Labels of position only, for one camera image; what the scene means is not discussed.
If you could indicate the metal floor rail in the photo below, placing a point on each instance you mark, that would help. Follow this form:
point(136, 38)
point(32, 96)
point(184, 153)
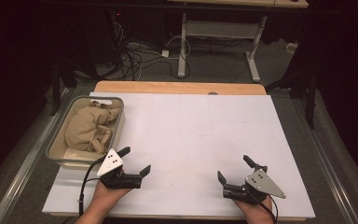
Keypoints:
point(329, 174)
point(21, 174)

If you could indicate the person's right hand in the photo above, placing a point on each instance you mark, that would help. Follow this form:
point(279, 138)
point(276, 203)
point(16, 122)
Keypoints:
point(256, 210)

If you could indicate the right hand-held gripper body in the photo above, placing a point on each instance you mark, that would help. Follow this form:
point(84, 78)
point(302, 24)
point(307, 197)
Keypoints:
point(262, 184)

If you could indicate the white work board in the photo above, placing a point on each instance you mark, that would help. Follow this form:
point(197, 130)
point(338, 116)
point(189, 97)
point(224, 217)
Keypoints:
point(167, 87)

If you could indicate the beige cloth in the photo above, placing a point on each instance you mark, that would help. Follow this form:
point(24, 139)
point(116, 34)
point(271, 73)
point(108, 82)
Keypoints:
point(84, 127)

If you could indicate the white-framed wooden desk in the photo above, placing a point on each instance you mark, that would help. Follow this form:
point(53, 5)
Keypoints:
point(220, 29)

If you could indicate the person's left hand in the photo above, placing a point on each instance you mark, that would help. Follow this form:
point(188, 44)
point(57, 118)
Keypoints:
point(105, 192)

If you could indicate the beige basket with grey rim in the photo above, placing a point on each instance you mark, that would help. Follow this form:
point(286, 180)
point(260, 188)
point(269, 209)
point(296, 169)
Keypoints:
point(54, 149)

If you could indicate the black metal stand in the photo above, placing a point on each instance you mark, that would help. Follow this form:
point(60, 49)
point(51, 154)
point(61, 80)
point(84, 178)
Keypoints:
point(56, 90)

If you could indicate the small white box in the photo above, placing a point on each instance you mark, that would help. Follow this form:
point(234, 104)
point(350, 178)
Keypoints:
point(291, 47)

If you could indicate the white power adapter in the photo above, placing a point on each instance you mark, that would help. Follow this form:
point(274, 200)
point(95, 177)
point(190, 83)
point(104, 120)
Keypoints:
point(165, 53)

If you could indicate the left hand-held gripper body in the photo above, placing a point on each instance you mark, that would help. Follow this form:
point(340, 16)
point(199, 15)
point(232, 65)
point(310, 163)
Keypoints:
point(110, 162)

